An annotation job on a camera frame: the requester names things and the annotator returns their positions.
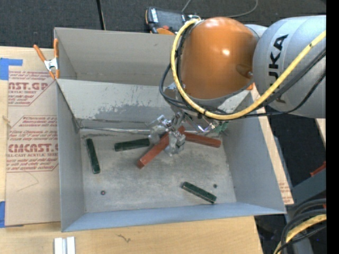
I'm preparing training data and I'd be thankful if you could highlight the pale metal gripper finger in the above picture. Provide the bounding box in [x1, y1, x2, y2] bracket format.
[164, 131, 186, 157]
[147, 120, 167, 144]

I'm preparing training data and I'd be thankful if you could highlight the red-brown block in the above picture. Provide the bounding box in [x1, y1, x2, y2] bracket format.
[137, 125, 186, 170]
[182, 131, 222, 149]

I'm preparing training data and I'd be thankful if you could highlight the dark green flat block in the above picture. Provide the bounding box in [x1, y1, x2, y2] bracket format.
[85, 138, 101, 175]
[114, 138, 151, 152]
[181, 181, 218, 205]

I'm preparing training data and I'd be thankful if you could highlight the grey metal bin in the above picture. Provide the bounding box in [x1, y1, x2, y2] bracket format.
[53, 27, 287, 233]

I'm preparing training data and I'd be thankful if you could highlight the brown cardboard board, red print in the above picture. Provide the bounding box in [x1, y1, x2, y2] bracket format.
[0, 46, 295, 229]

